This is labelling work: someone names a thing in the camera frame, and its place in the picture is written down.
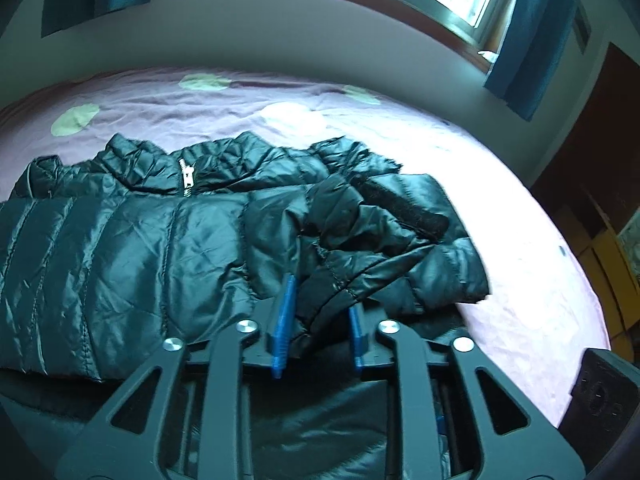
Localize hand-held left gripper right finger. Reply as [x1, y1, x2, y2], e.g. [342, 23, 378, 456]
[347, 304, 587, 480]

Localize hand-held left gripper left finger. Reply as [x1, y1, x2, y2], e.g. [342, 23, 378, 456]
[60, 274, 301, 480]

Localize yellow furniture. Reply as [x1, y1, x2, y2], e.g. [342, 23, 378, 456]
[575, 230, 640, 356]

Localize wall vent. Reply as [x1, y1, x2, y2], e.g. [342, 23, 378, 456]
[571, 2, 594, 54]

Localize patterned beige cloth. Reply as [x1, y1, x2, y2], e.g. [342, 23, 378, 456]
[617, 220, 640, 281]

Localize pink bed sheet green dots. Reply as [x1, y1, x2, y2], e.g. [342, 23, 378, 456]
[0, 67, 613, 428]

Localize black puffer jacket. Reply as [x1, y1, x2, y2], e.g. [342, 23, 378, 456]
[0, 130, 491, 480]

